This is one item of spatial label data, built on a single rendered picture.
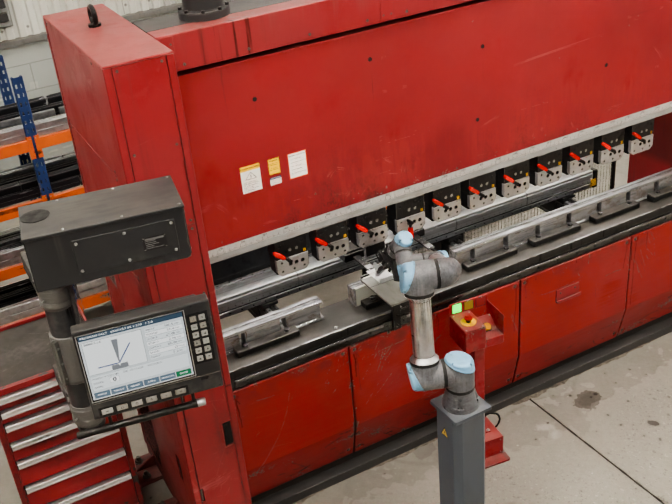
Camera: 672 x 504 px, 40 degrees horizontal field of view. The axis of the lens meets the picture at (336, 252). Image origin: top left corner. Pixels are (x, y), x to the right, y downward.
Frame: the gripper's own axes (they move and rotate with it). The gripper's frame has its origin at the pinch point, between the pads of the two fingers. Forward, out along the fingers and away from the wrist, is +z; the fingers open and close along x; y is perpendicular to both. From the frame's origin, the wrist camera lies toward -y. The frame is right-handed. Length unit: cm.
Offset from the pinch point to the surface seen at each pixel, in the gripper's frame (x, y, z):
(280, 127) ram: 41, 54, -61
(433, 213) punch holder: -29.5, 15.0, -14.3
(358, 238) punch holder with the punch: 10.5, 14.9, -15.1
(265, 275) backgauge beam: 43, 26, 26
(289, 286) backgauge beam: 34.7, 16.8, 25.5
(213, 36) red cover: 64, 80, -95
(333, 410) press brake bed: 36, -43, 38
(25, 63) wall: 68, 337, 272
